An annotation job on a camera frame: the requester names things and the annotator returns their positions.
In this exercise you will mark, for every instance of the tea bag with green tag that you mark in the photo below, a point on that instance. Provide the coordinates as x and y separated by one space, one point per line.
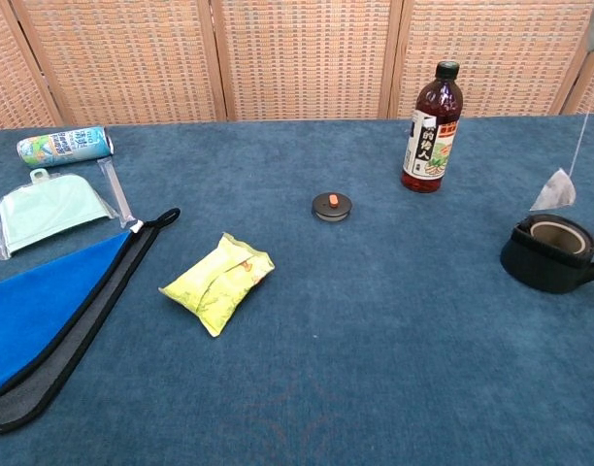
556 191

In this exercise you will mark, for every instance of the brown tea bottle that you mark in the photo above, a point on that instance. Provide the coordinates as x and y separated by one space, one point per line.
430 145

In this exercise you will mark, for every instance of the black teapot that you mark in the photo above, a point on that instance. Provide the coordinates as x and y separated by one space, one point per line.
535 272

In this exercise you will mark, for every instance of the light green packaged dustpan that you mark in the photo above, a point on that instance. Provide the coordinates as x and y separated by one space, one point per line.
49 213

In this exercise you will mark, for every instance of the black lid with orange knob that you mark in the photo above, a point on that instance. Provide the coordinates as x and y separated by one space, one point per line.
326 209

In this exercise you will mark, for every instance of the yellow green tissue pack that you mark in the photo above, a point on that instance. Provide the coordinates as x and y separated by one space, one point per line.
214 286

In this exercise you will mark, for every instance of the blue table mat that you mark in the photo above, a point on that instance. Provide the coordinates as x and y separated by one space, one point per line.
374 340

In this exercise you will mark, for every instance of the wood rattan folding screen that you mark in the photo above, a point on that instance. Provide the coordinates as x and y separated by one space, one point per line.
302 58

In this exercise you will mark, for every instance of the clear wrapped straw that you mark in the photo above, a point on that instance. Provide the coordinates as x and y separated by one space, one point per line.
115 189

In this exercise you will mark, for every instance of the light blue drink can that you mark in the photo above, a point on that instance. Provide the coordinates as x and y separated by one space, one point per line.
59 148

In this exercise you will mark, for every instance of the blue and grey cloth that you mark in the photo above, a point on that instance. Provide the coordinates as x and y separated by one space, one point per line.
35 310

